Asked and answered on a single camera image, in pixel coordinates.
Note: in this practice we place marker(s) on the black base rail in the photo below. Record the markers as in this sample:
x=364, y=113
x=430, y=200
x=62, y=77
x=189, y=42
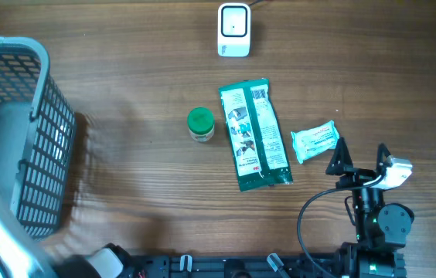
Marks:
x=188, y=266

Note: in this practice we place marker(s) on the teal wet wipes packet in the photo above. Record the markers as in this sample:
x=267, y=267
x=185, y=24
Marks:
x=310, y=143

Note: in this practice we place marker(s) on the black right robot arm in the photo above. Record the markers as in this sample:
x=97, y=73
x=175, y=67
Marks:
x=381, y=228

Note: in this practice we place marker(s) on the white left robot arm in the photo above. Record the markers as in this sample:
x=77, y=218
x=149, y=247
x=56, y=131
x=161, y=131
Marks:
x=20, y=256

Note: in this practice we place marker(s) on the grey plastic mesh basket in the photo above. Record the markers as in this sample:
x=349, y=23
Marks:
x=37, y=131

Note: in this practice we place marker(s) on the green 3M gloves packet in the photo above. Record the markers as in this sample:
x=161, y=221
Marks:
x=259, y=153

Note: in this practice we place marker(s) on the white barcode scanner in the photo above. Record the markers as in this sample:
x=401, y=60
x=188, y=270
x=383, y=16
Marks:
x=233, y=29

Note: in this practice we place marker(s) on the green lid jar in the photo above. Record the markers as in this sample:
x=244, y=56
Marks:
x=201, y=124

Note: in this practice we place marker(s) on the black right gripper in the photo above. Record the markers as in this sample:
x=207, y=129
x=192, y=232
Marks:
x=355, y=175

